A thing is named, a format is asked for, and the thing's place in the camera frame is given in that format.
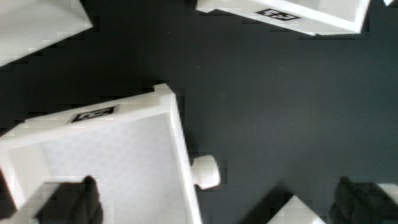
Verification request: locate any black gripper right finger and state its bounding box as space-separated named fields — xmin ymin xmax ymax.
xmin=329 ymin=177 xmax=398 ymax=224

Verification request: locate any white small drawer box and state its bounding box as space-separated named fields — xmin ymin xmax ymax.
xmin=195 ymin=0 xmax=370 ymax=36

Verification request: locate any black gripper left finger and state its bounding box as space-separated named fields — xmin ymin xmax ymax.
xmin=35 ymin=176 xmax=103 ymax=224

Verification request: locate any white fence corner piece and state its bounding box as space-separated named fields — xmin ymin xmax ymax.
xmin=266 ymin=196 xmax=325 ymax=224

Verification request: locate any white drawer cabinet frame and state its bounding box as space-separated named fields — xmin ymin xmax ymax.
xmin=0 ymin=0 xmax=92 ymax=67

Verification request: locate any white drawer with knob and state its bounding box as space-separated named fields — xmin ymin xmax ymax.
xmin=0 ymin=84 xmax=220 ymax=224

